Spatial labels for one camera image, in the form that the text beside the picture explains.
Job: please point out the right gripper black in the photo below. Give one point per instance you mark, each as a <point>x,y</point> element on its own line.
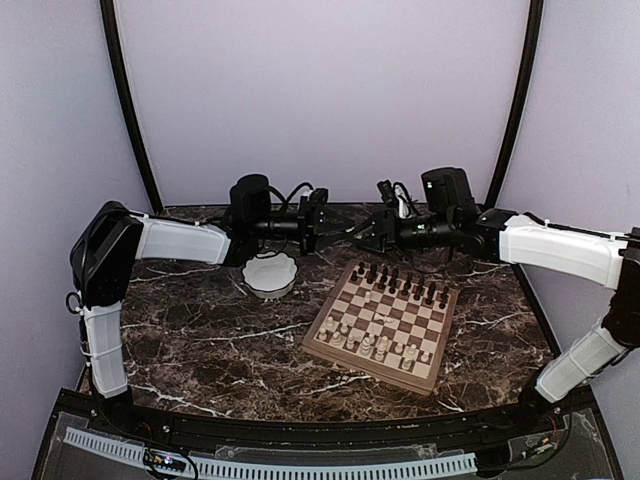
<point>375,241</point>

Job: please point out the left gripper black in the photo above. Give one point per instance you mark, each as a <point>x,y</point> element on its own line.
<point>311,221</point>

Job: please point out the wooden chessboard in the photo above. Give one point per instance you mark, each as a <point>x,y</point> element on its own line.
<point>423,311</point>

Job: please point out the white bishop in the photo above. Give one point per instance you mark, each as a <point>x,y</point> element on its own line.
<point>383,318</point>

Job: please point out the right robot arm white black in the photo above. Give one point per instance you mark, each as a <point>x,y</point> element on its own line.
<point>576,270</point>

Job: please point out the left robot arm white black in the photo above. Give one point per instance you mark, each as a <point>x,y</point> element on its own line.
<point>105,256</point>

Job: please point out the white scalloped bowl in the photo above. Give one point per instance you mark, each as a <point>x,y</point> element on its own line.
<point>270,276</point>

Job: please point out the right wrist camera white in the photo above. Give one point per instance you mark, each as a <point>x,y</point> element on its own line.
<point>394,196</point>

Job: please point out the black right frame post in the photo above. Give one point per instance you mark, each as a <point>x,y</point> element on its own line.
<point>525,70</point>

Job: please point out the black frame post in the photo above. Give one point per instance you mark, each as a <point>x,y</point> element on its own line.
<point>123,89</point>
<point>525,70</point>

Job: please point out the black front rail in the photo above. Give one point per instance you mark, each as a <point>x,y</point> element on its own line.
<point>179,431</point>

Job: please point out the white slotted cable duct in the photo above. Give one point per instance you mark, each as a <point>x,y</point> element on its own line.
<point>254,463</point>

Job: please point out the black left frame post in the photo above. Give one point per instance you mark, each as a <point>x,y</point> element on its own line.
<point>123,89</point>

